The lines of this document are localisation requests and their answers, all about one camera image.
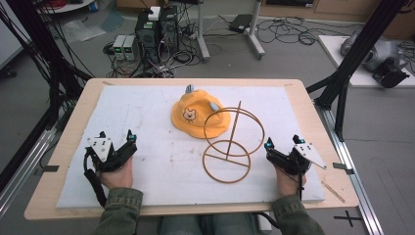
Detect thick black gripper cable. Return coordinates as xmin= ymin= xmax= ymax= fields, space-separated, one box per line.
xmin=82 ymin=148 xmax=109 ymax=209

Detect white foam mat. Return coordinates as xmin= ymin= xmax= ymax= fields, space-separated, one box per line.
xmin=56 ymin=84 xmax=327 ymax=210

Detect white box on tower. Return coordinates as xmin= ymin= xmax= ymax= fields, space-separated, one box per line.
xmin=148 ymin=6 xmax=161 ymax=22

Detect person's right hand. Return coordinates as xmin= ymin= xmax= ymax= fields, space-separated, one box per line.
xmin=275 ymin=165 xmax=307 ymax=198

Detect person's legs in jeans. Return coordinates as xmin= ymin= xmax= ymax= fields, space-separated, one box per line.
xmin=158 ymin=213 xmax=259 ymax=235

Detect copper wire ring stand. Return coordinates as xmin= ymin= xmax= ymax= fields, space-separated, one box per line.
xmin=202 ymin=100 xmax=266 ymax=185

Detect black cable under table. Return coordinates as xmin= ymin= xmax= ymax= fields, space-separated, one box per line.
xmin=255 ymin=211 xmax=282 ymax=230

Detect aluminium rail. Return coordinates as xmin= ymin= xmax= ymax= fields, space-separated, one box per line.
xmin=0 ymin=127 xmax=59 ymax=218
xmin=314 ymin=100 xmax=387 ymax=235

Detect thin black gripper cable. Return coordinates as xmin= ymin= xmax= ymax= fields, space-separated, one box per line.
xmin=275 ymin=164 xmax=305 ymax=202

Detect white metal stand leg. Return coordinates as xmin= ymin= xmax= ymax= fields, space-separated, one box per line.
xmin=195 ymin=0 xmax=211 ymax=64
xmin=246 ymin=0 xmax=266 ymax=61

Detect flat black box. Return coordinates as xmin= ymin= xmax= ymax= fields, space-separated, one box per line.
xmin=228 ymin=13 xmax=254 ymax=34

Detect grey power supply unit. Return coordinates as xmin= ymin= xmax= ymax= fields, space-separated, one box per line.
xmin=112 ymin=34 xmax=127 ymax=62
xmin=122 ymin=34 xmax=138 ymax=63

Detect clear plastic sheet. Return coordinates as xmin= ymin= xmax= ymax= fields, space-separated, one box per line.
xmin=61 ymin=18 xmax=108 ymax=43

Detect black metal frame with cables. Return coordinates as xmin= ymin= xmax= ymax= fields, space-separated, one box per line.
xmin=0 ymin=0 xmax=95 ymax=194

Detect person's left hand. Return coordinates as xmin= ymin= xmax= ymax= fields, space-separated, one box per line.
xmin=100 ymin=157 xmax=134 ymax=190

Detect yellow bear hat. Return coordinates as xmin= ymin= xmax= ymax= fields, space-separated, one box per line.
xmin=170 ymin=83 xmax=232 ymax=140

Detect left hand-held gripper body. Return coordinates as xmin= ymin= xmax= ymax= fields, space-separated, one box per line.
xmin=83 ymin=136 xmax=138 ymax=173

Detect black metal frame post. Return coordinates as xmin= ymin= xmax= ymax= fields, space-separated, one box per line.
xmin=305 ymin=0 xmax=409 ymax=142

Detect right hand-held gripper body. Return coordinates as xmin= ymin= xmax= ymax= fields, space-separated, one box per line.
xmin=266 ymin=143 xmax=328 ymax=176

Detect black computer tower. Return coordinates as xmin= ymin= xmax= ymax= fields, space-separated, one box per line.
xmin=134 ymin=9 xmax=161 ymax=66
xmin=159 ymin=5 xmax=181 ymax=56

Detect tangle of black floor cables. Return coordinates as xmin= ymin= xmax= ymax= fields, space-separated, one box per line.
xmin=255 ymin=15 xmax=328 ymax=47

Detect grey robot shell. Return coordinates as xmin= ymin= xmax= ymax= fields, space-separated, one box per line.
xmin=340 ymin=30 xmax=409 ymax=73

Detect white board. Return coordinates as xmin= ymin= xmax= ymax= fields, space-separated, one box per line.
xmin=317 ymin=34 xmax=415 ymax=89

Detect thin wooden stick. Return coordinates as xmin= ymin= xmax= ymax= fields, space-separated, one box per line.
xmin=320 ymin=179 xmax=346 ymax=205

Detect black device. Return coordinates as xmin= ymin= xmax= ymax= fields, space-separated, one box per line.
xmin=371 ymin=56 xmax=411 ymax=89

